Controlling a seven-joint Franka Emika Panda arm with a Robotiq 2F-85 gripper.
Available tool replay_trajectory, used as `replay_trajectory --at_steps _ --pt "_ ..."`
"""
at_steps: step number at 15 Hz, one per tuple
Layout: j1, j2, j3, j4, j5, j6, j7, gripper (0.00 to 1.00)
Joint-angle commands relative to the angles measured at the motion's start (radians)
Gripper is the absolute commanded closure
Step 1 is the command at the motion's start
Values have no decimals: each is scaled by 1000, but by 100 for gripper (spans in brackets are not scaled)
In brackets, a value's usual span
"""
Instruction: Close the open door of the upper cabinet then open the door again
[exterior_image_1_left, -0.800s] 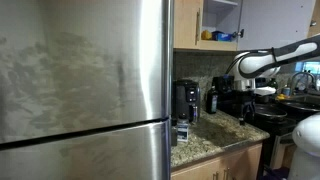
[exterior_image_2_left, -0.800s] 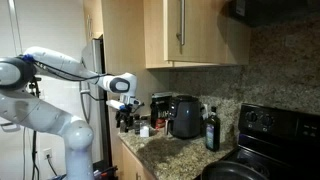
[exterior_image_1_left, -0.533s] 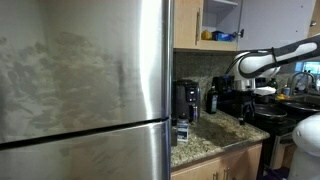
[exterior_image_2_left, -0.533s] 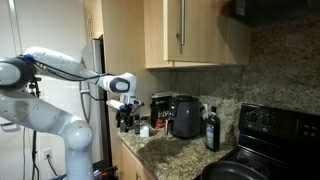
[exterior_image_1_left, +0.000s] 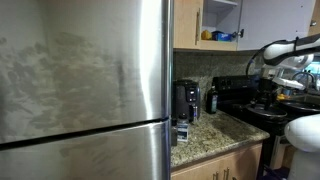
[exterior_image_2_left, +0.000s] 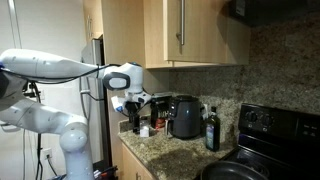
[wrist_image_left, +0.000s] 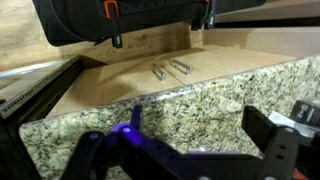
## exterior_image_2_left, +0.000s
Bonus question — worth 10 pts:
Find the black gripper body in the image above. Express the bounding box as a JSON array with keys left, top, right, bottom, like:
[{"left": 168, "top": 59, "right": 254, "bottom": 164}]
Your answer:
[{"left": 125, "top": 101, "right": 142, "bottom": 118}]

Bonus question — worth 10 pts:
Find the silver bar door handle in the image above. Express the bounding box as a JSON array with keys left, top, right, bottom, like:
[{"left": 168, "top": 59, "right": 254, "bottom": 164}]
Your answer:
[{"left": 175, "top": 0, "right": 186, "bottom": 46}]

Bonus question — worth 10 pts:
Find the light wood base cabinet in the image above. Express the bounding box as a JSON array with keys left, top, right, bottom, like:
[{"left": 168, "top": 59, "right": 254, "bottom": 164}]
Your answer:
[{"left": 120, "top": 142, "right": 158, "bottom": 180}]

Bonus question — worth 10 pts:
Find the wood cabinet over refrigerator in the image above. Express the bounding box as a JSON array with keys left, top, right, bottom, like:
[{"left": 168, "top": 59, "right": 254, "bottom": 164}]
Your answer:
[{"left": 82, "top": 0, "right": 104, "bottom": 43}]

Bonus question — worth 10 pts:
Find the small clear lidded container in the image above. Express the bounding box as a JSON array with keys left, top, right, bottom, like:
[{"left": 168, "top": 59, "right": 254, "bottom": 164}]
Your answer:
[{"left": 139, "top": 119, "right": 151, "bottom": 139}]

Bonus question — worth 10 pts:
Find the black coffee maker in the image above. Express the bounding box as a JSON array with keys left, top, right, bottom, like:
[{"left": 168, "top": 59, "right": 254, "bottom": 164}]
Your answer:
[
  {"left": 149, "top": 92, "right": 174, "bottom": 132},
  {"left": 167, "top": 94, "right": 203, "bottom": 140}
]

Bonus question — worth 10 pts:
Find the stainless steel refrigerator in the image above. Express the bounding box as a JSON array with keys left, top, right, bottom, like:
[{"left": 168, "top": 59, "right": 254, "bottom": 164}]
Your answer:
[{"left": 80, "top": 38, "right": 112, "bottom": 165}]

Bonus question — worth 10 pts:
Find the dark olive oil bottle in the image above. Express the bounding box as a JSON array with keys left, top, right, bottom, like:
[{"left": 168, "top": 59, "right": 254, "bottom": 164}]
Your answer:
[{"left": 204, "top": 106, "right": 222, "bottom": 153}]

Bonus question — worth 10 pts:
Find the tall wood side panel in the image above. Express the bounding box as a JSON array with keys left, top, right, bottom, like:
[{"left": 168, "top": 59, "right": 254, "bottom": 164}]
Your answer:
[{"left": 101, "top": 0, "right": 145, "bottom": 169}]

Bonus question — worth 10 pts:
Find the black tripod stand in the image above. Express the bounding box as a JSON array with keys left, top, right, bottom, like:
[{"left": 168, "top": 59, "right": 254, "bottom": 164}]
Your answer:
[{"left": 23, "top": 81, "right": 44, "bottom": 180}]

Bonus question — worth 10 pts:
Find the black frying pan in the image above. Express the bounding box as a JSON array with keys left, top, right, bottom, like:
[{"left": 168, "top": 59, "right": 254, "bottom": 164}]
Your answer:
[{"left": 200, "top": 160, "right": 270, "bottom": 180}]

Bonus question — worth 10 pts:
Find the black electric stove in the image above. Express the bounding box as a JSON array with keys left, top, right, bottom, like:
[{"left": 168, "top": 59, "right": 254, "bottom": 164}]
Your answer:
[{"left": 199, "top": 103, "right": 320, "bottom": 180}]

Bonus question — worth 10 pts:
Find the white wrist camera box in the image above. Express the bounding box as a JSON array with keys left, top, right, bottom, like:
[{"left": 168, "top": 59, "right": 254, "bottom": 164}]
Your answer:
[{"left": 111, "top": 96, "right": 127, "bottom": 113}]

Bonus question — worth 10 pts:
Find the light wood wall cabinet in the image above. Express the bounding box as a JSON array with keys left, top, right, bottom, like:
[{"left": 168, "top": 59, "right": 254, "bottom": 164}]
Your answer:
[{"left": 145, "top": 60, "right": 235, "bottom": 70}]

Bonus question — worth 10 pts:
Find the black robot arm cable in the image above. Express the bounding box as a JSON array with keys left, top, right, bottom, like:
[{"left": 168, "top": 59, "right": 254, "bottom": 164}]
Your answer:
[{"left": 0, "top": 63, "right": 122, "bottom": 85}]

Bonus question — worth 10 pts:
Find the white wall power outlet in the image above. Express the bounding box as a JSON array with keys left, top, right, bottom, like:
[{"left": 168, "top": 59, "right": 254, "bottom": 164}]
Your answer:
[{"left": 41, "top": 147, "right": 54, "bottom": 161}]

